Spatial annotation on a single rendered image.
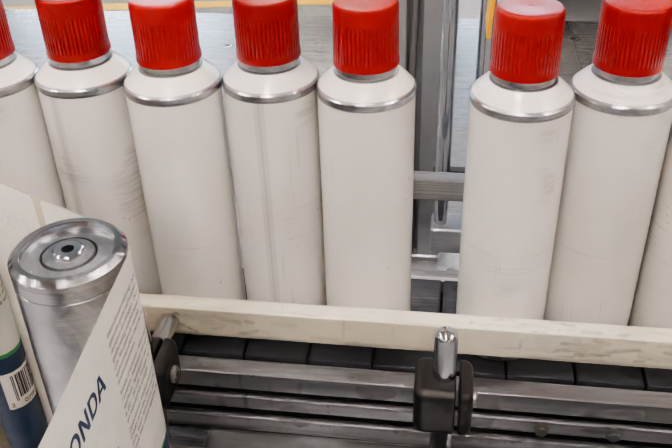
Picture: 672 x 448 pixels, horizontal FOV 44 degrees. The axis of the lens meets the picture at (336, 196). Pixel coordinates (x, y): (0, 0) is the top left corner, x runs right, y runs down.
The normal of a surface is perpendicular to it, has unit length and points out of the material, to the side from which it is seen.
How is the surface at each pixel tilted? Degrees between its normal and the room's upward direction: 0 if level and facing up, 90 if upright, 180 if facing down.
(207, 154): 90
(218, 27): 0
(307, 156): 90
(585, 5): 0
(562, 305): 90
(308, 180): 90
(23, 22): 0
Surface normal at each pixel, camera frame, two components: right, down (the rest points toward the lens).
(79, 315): 0.32, 0.51
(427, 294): -0.03, -0.84
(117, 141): 0.65, 0.40
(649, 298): -0.86, 0.30
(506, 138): -0.41, 0.51
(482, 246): -0.64, 0.43
